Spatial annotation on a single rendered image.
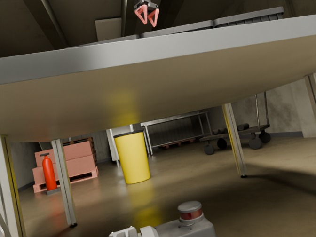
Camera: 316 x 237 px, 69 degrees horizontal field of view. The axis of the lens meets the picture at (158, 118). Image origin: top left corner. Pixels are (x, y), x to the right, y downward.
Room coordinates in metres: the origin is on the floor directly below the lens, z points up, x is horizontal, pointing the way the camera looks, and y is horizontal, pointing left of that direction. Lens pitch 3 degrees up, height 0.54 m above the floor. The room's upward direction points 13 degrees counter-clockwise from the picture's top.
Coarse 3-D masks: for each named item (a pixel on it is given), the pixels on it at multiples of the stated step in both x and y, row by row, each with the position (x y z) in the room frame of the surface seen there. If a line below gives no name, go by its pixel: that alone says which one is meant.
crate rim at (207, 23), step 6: (192, 24) 0.88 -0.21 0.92; (198, 24) 0.88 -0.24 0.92; (204, 24) 0.88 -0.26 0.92; (210, 24) 0.88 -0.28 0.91; (162, 30) 0.87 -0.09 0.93; (168, 30) 0.87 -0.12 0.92; (174, 30) 0.87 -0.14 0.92; (180, 30) 0.88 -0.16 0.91; (186, 30) 0.88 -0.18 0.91; (144, 36) 0.87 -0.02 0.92; (150, 36) 0.87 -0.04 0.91
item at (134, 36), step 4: (128, 36) 0.86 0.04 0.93; (132, 36) 0.86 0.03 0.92; (136, 36) 0.87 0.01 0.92; (104, 40) 0.86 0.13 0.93; (108, 40) 0.86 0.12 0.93; (112, 40) 0.86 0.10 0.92; (116, 40) 0.86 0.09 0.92; (120, 40) 0.86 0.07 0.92; (124, 40) 0.86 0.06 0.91; (88, 44) 0.85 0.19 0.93; (92, 44) 0.85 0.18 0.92; (96, 44) 0.85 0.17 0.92; (64, 48) 0.85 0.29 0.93
